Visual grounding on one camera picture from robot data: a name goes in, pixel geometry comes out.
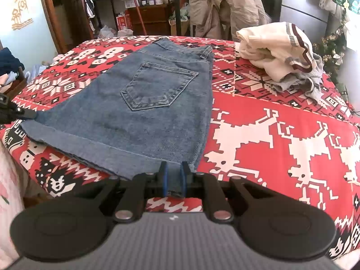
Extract red broom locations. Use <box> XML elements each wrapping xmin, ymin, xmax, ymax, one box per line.
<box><xmin>132</xmin><ymin>0</ymin><xmax>149</xmax><ymax>36</ymax></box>

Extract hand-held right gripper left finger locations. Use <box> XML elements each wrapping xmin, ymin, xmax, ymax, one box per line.
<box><xmin>68</xmin><ymin>162</ymin><xmax>170</xmax><ymax>224</ymax></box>

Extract printed white plastic bag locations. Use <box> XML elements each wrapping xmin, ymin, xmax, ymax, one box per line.
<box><xmin>97</xmin><ymin>25</ymin><xmax>117</xmax><ymax>39</ymax></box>

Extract dark wooden door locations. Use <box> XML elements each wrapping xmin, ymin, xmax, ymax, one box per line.
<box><xmin>46</xmin><ymin>0</ymin><xmax>95</xmax><ymax>54</ymax></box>

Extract dark blue knit cloth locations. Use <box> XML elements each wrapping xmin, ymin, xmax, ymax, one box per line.
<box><xmin>0</xmin><ymin>47</ymin><xmax>26</xmax><ymax>77</ymax></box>

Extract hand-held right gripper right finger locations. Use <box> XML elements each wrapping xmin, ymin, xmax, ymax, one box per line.
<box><xmin>180</xmin><ymin>161</ymin><xmax>282</xmax><ymax>224</ymax></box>

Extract hanging beige cloth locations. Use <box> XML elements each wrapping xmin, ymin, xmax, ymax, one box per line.
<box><xmin>319</xmin><ymin>0</ymin><xmax>346</xmax><ymax>16</ymax></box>

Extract black desk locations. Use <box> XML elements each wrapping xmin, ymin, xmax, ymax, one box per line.
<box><xmin>93</xmin><ymin>0</ymin><xmax>282</xmax><ymax>37</ymax></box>

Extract white knit sweater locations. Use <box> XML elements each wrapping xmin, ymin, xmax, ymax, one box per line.
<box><xmin>236</xmin><ymin>22</ymin><xmax>315</xmax><ymax>81</ymax></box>

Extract red patterned blanket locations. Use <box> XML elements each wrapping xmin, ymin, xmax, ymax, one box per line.
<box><xmin>0</xmin><ymin>34</ymin><xmax>360</xmax><ymax>261</ymax></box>

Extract wooden dresser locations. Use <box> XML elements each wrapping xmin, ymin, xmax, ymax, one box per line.
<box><xmin>126</xmin><ymin>2</ymin><xmax>174</xmax><ymax>36</ymax></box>

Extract blue denim shorts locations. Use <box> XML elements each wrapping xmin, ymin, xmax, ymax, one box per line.
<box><xmin>20</xmin><ymin>37</ymin><xmax>215</xmax><ymax>198</ymax></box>

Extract small Christmas tree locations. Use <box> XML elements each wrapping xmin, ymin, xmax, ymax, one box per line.
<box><xmin>312</xmin><ymin>14</ymin><xmax>350</xmax><ymax>86</ymax></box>

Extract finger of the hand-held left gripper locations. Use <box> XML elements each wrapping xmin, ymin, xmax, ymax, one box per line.
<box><xmin>0</xmin><ymin>92</ymin><xmax>38</xmax><ymax>125</ymax></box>

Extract grey garment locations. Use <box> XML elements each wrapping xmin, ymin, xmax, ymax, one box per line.
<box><xmin>270</xmin><ymin>53</ymin><xmax>324</xmax><ymax>105</ymax></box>

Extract pile of pale clothes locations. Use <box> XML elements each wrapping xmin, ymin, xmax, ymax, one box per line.
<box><xmin>0</xmin><ymin>72</ymin><xmax>20</xmax><ymax>89</ymax></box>

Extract yellow cardboard box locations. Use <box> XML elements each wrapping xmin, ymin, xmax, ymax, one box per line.
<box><xmin>170</xmin><ymin>20</ymin><xmax>191</xmax><ymax>36</ymax></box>

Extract gold wall decoration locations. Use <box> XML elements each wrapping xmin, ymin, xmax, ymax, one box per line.
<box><xmin>11</xmin><ymin>0</ymin><xmax>34</xmax><ymax>31</ymax></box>

